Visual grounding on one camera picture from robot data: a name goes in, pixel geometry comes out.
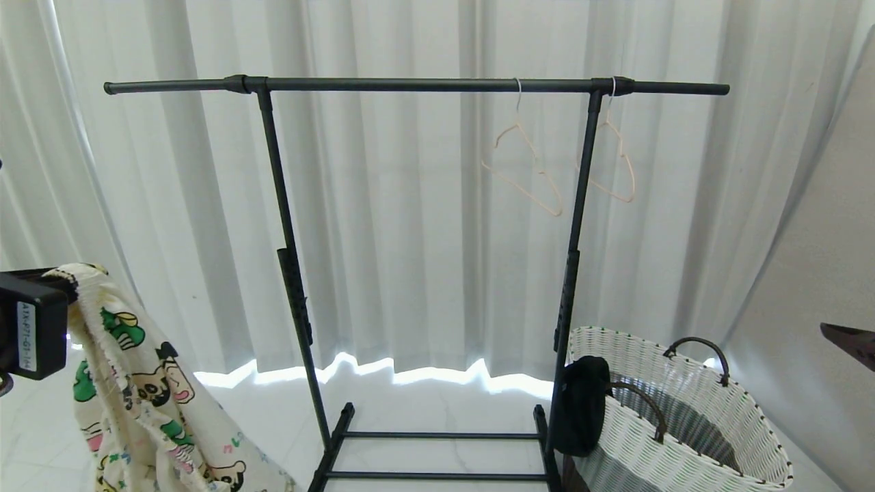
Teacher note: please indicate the white curtain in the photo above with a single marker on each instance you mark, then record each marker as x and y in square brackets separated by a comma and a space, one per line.
[410, 239]

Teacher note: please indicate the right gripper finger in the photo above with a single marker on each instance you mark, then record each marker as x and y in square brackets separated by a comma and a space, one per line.
[858, 345]

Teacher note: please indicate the pink clothes hanger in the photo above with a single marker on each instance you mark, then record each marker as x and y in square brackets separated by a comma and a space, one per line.
[610, 102]
[517, 102]

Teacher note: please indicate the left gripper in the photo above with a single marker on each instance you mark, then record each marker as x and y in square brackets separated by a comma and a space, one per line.
[48, 335]

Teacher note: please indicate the white laundry basket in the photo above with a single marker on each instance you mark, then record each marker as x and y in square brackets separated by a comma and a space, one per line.
[683, 451]

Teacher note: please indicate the black garment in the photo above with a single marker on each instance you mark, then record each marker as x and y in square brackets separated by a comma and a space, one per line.
[581, 410]

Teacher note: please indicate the cream printed shorts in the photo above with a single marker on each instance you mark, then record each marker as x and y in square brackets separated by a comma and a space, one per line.
[143, 410]

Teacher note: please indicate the black clothes rack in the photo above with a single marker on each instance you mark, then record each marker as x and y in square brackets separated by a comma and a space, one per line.
[410, 85]

